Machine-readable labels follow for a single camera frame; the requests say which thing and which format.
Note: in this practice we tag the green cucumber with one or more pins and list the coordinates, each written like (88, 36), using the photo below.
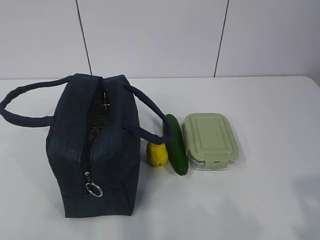
(176, 148)

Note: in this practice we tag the yellow lemon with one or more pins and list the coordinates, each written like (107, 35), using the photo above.
(157, 154)

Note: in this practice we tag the green lidded glass container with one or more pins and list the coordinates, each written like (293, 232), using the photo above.
(209, 141)

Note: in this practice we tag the dark blue fabric lunch bag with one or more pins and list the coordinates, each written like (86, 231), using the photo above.
(94, 139)

